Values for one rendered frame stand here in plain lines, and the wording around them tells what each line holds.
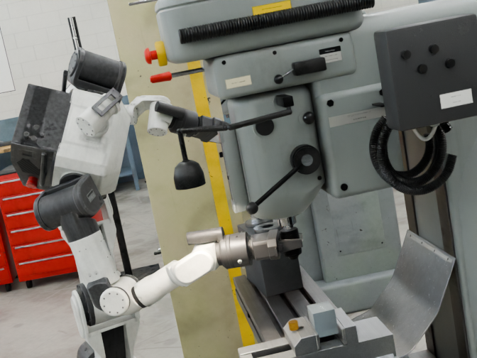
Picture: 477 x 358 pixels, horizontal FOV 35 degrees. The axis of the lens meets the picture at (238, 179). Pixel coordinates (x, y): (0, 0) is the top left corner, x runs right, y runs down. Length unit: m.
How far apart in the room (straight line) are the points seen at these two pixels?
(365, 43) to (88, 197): 0.81
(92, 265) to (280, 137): 0.61
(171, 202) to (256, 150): 1.87
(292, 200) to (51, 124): 0.71
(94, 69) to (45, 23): 8.68
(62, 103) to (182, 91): 1.49
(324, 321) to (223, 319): 2.10
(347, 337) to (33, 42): 9.47
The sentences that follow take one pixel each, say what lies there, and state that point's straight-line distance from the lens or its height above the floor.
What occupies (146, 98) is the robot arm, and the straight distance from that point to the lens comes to 2.51.
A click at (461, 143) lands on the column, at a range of 1.90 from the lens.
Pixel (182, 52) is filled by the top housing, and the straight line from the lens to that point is 1.76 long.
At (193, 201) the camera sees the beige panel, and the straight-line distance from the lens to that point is 3.68.
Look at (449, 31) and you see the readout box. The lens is 1.65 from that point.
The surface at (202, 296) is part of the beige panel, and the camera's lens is 3.80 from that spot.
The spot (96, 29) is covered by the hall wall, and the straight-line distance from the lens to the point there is 10.89.
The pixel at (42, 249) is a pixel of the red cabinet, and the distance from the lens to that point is 6.62.
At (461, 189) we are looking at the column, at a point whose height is 1.31.
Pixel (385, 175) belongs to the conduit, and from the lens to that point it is 1.73.
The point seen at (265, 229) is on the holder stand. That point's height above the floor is 1.19.
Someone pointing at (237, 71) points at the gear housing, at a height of 1.69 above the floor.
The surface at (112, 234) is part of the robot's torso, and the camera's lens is 2.48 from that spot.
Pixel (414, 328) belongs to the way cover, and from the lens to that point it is 2.03.
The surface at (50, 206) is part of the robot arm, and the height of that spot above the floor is 1.43.
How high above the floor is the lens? 1.78
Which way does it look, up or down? 11 degrees down
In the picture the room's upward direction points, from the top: 11 degrees counter-clockwise
